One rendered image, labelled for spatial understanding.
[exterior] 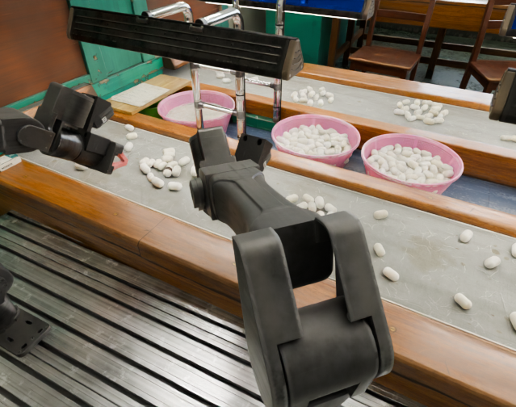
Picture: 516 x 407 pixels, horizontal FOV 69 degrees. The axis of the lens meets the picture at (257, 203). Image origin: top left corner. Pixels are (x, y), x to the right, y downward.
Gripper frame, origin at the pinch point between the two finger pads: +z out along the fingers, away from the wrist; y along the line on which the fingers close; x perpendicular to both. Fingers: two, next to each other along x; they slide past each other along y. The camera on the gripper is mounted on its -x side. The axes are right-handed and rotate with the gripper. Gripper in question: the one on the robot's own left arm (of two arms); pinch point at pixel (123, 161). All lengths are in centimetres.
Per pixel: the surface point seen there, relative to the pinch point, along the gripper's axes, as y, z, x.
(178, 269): -23.3, -1.9, 16.8
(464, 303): -74, 10, 4
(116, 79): 46, 34, -26
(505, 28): -68, 41, -63
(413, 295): -66, 10, 6
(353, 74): -23, 85, -62
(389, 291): -62, 9, 7
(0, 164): 36.5, -2.0, 11.1
